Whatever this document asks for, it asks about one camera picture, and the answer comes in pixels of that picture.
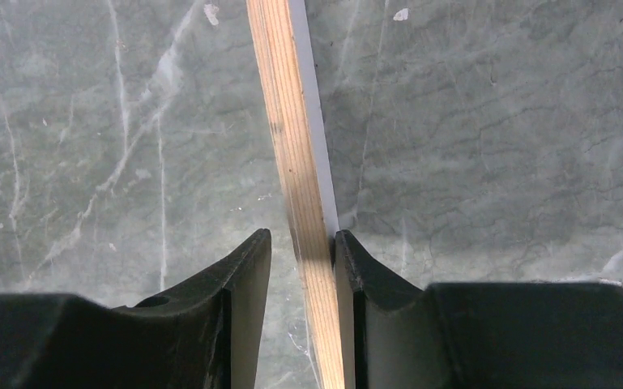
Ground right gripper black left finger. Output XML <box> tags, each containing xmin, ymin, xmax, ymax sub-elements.
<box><xmin>0</xmin><ymin>229</ymin><xmax>271</xmax><ymax>388</ymax></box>

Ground white wooden picture frame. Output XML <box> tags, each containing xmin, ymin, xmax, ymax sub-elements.
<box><xmin>246</xmin><ymin>0</ymin><xmax>355</xmax><ymax>388</ymax></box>

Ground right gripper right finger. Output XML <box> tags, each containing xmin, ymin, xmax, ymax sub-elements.
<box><xmin>335</xmin><ymin>230</ymin><xmax>623</xmax><ymax>388</ymax></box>

